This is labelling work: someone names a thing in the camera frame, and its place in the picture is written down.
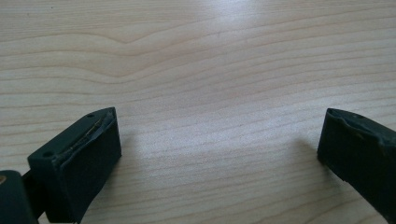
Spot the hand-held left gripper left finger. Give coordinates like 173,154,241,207
27,106,122,224

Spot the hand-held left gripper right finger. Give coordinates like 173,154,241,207
317,107,396,224

